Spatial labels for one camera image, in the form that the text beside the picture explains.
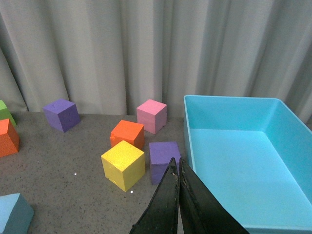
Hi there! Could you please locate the purple foam block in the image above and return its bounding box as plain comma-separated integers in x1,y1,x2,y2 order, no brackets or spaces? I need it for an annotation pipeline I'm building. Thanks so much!
43,99,80,133
149,141,181,185

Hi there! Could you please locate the grey curtain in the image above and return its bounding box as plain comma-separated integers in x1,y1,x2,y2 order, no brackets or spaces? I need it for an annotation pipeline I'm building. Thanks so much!
0,0,312,123

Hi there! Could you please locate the purple foam block back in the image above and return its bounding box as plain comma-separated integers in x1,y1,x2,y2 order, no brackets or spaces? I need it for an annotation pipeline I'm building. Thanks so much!
43,99,80,133

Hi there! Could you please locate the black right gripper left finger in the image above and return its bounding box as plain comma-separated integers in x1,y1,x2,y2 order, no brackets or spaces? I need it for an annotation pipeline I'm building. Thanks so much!
130,158,179,234

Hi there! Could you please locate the orange foam block right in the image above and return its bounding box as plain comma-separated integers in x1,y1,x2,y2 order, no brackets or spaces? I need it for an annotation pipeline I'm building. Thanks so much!
110,120,145,149

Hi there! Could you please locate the light blue plastic bin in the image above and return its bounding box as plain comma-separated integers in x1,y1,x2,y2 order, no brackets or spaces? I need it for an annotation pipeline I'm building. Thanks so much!
184,95,312,234

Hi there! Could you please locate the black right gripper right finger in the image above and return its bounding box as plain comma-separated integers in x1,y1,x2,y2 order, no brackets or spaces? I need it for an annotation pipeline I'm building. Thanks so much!
179,159,248,234

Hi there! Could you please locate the purple foam block right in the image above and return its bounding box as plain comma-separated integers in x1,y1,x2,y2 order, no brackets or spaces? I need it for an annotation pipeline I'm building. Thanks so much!
149,141,181,185

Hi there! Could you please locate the green foam block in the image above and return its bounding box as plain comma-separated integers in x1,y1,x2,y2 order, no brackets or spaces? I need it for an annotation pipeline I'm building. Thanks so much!
0,100,17,127

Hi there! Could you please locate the orange foam block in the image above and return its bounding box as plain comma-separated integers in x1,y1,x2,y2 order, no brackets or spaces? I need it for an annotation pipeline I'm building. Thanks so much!
0,118,20,157
110,120,145,149

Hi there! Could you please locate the pink foam block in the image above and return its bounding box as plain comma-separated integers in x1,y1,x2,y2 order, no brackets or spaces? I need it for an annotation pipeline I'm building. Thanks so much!
136,99,167,134

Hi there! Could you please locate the yellow foam block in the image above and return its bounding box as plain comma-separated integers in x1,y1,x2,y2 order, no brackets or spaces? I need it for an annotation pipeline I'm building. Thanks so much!
101,140,146,192

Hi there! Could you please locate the light blue foam block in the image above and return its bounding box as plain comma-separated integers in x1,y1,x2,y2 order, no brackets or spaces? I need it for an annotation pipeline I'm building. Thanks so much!
0,193,34,234

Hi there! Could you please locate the orange foam block left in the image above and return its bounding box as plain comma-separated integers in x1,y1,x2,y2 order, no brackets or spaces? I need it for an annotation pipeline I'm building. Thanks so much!
0,118,20,157

